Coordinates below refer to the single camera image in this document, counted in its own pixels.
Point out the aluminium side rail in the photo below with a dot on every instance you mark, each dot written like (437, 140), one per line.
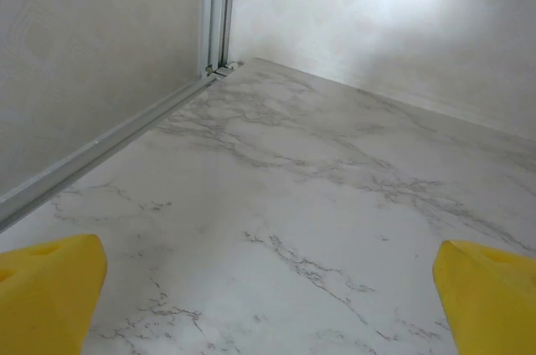
(104, 141)

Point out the aluminium frame post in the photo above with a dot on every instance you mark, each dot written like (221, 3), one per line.
(215, 11)

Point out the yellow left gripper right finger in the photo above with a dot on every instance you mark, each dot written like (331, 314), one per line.
(490, 305)

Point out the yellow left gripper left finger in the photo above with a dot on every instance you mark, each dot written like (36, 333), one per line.
(46, 296)

